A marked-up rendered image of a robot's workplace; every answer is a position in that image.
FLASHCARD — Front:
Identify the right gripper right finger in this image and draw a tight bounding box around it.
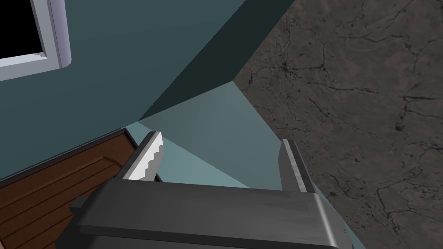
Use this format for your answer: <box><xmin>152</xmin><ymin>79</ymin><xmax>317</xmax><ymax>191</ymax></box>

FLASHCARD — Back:
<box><xmin>278</xmin><ymin>139</ymin><xmax>316</xmax><ymax>194</ymax></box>

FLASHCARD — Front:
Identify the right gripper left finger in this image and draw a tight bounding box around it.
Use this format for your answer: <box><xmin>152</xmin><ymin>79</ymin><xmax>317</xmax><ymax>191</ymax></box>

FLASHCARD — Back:
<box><xmin>116</xmin><ymin>131</ymin><xmax>164</xmax><ymax>182</ymax></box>

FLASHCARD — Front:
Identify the brown wooden door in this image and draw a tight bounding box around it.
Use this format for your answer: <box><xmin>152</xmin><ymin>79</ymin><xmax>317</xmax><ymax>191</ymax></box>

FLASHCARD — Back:
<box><xmin>0</xmin><ymin>128</ymin><xmax>163</xmax><ymax>249</ymax></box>

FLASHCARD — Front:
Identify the white framed window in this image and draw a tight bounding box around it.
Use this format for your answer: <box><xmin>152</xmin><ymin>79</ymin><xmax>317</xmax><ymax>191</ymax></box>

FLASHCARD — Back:
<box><xmin>0</xmin><ymin>0</ymin><xmax>73</xmax><ymax>82</ymax></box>

